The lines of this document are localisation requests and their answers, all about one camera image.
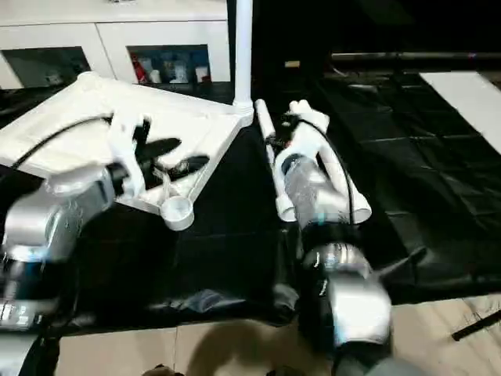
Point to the white plastic table top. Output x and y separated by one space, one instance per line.
117 98

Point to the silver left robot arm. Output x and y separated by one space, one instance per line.
39 219

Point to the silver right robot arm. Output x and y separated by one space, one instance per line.
352 297

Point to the red white small bottle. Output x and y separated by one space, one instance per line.
137 67

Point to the black case with gold label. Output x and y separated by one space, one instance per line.
289 35

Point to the white cabinet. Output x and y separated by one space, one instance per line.
117 31

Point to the black mat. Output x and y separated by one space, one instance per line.
411 188

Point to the black long bar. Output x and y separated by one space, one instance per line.
411 56

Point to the white flat sheet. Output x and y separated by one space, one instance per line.
466 105

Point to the black stand leg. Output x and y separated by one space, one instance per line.
477 327

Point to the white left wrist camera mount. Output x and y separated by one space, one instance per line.
125 156

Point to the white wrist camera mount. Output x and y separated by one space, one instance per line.
125 156
309 131

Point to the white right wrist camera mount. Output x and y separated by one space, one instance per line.
309 131

